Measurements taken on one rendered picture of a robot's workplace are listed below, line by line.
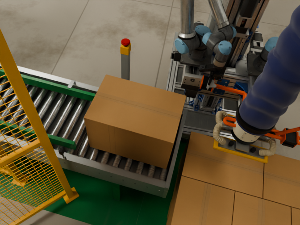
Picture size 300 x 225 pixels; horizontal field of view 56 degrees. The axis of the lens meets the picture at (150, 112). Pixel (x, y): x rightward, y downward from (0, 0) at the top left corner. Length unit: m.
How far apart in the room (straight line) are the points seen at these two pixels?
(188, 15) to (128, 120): 0.75
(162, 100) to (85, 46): 1.98
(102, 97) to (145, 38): 2.01
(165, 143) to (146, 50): 2.05
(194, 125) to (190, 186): 0.82
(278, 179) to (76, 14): 3.24
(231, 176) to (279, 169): 0.39
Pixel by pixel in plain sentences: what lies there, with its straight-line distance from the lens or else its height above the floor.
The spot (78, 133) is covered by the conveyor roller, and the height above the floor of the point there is 0.55.
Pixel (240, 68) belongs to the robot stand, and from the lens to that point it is 2.31.
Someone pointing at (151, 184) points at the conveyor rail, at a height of 0.59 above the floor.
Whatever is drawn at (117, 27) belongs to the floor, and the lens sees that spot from 3.97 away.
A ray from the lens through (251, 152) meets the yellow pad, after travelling 1.88.
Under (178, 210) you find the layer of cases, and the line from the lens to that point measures 2.04.
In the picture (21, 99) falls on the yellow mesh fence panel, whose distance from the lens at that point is 1.41.
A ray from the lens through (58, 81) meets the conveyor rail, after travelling 2.55.
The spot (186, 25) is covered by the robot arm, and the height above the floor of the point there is 1.36.
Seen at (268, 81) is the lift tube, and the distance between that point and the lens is 1.45.
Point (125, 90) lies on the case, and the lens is 1.97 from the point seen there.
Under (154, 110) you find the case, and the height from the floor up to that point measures 0.95.
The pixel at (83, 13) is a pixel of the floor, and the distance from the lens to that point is 4.23.
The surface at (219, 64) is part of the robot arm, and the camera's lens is 1.77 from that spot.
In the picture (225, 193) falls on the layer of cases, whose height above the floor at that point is 0.54.
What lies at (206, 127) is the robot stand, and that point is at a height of 0.21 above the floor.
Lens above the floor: 2.48
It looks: 55 degrees down
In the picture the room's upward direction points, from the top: 8 degrees clockwise
